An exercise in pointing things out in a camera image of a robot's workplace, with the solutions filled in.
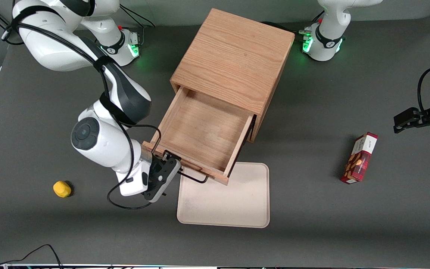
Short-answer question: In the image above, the black metal drawer handle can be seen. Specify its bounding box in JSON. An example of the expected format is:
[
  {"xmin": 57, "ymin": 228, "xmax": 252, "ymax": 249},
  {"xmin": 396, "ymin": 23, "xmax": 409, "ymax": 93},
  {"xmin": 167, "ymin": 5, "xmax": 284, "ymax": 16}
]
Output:
[{"xmin": 151, "ymin": 148, "xmax": 210, "ymax": 185}]

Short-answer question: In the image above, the wooden drawer with black handle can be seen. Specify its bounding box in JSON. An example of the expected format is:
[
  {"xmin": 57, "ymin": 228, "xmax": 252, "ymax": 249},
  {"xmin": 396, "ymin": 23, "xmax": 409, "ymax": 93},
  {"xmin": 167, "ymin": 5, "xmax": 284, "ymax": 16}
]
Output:
[{"xmin": 141, "ymin": 86, "xmax": 257, "ymax": 186}]

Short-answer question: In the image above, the wooden drawer cabinet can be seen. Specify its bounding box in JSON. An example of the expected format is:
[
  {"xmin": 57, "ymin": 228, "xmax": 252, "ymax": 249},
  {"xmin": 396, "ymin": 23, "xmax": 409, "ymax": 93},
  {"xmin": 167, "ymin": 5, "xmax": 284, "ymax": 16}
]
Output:
[{"xmin": 171, "ymin": 7, "xmax": 296, "ymax": 143}]

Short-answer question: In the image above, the red cookie box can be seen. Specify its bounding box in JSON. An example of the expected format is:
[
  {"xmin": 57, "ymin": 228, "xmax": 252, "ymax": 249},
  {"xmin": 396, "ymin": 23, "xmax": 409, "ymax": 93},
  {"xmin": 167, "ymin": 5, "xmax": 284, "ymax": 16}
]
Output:
[{"xmin": 340, "ymin": 132, "xmax": 379, "ymax": 185}]

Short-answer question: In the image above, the beige rectangular tray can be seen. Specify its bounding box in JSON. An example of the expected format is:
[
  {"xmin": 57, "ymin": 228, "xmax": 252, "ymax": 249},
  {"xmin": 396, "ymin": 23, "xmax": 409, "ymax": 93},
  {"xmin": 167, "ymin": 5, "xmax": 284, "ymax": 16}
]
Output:
[{"xmin": 177, "ymin": 162, "xmax": 270, "ymax": 229}]

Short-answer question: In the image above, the yellow lemon toy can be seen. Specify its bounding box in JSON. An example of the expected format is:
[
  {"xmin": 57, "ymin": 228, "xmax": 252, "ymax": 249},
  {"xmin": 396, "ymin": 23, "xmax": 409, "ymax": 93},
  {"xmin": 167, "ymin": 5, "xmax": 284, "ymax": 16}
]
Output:
[{"xmin": 53, "ymin": 180, "xmax": 72, "ymax": 198}]

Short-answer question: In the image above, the black cable on table edge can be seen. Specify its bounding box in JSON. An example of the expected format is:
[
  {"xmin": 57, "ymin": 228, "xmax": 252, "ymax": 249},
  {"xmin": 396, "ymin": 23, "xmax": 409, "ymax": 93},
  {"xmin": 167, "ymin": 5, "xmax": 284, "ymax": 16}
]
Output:
[{"xmin": 0, "ymin": 244, "xmax": 64, "ymax": 269}]

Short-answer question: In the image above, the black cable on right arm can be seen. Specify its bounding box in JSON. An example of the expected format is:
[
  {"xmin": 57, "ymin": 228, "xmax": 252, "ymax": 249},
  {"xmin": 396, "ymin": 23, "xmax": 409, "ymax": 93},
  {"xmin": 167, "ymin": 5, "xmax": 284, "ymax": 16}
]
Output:
[{"xmin": 1, "ymin": 21, "xmax": 162, "ymax": 211}]

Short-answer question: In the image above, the black cable at arm base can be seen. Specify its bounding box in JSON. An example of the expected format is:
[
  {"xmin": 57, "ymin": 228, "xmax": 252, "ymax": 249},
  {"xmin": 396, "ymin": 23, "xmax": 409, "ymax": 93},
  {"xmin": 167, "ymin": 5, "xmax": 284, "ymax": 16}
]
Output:
[{"xmin": 119, "ymin": 5, "xmax": 155, "ymax": 28}]

